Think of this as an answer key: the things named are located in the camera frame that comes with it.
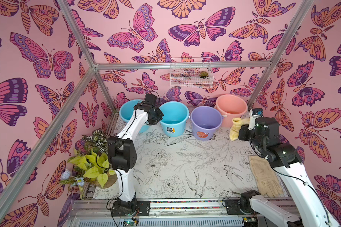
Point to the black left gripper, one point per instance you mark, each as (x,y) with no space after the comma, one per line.
(160,117)

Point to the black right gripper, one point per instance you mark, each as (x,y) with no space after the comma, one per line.
(244,133)

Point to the light blue bucket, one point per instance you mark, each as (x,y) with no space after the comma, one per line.
(174,120)
(128,112)

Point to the yellow cleaning cloth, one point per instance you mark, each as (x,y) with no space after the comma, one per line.
(235,129)

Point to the purple plastic bucket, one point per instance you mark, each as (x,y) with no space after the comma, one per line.
(205,121)

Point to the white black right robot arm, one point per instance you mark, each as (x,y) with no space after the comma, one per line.
(289,167)

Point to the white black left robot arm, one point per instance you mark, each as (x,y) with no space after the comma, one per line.
(122,154)

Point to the pink plastic bucket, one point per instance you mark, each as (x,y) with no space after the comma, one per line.
(230,107)

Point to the beige work glove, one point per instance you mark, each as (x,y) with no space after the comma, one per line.
(266,179)

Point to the small green succulent plant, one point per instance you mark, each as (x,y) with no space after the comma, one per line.
(203,74)

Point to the potted green leafy plant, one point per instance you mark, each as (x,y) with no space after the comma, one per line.
(90,164)

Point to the white wire wall basket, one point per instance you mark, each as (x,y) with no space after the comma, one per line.
(186,75)

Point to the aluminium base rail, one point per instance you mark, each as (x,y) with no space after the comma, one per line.
(209,212)

